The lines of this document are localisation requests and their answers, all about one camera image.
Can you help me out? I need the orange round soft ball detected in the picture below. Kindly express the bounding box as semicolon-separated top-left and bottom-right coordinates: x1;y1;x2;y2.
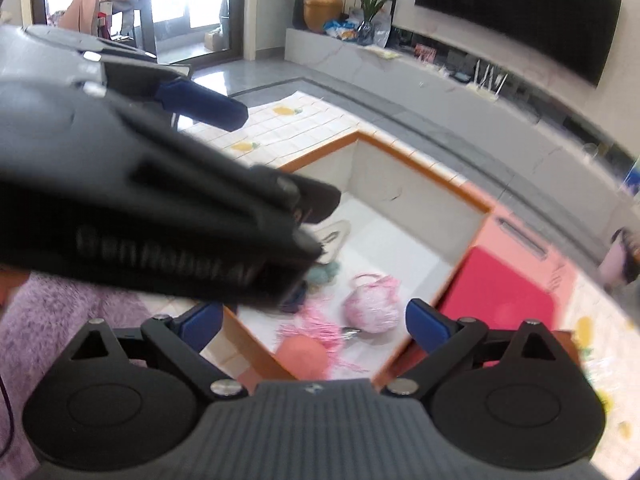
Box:
274;335;330;380

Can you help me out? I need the pink knitted pouch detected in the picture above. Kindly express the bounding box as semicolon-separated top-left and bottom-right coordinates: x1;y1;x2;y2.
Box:
343;273;401;334

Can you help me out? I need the orange white storage box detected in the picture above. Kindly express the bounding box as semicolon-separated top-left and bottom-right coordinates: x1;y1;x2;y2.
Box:
213;131;494;390

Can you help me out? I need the red lidded clear box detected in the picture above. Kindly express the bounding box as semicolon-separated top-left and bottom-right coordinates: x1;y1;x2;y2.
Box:
437;247;556;330

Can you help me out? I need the golden round vase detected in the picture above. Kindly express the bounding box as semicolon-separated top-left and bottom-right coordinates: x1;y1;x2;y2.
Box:
304;0;343;34

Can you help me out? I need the white wifi router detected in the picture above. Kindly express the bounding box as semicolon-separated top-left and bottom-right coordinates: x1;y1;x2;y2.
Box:
468;58;509;102

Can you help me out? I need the green potted plant in vase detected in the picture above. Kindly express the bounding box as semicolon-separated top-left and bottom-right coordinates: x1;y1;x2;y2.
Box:
344;0;409;47

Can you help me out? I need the white marble tv bench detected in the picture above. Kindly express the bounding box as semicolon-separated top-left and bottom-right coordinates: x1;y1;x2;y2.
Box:
284;28;639;242

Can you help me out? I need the black wall television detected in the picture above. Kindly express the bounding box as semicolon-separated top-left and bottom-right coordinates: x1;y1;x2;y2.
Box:
414;0;622;86

